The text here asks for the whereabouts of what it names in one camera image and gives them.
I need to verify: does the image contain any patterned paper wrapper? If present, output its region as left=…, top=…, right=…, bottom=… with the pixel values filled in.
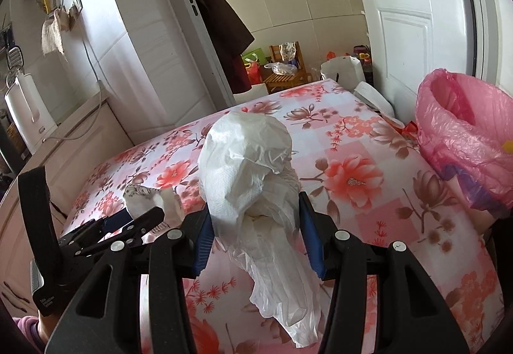
left=122, top=184, right=185, bottom=234

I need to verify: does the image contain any white plastic bag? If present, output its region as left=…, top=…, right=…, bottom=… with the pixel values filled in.
left=198, top=112, right=321, bottom=348

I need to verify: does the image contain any kitchen counter cabinet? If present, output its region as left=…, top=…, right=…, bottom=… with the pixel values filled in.
left=1, top=93, right=133, bottom=317

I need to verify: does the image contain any pink-lined trash bin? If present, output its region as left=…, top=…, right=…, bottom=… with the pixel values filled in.
left=415, top=68, right=512, bottom=218

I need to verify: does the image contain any person's left hand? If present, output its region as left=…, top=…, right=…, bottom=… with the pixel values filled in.
left=38, top=312, right=61, bottom=344

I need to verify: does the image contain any white electric kettle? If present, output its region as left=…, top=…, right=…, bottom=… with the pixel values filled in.
left=5, top=72, right=56, bottom=154

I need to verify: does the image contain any pink floral tablecloth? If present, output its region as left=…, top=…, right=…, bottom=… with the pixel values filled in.
left=64, top=80, right=503, bottom=353

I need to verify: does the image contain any beige hanging dish cloth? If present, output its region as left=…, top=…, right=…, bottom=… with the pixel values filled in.
left=41, top=8, right=70, bottom=55

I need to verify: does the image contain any dark hanging coat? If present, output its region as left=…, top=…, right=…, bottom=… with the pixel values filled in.
left=196, top=0, right=254, bottom=94

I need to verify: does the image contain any white entrance door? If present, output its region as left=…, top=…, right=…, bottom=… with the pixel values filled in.
left=363, top=0, right=475, bottom=123

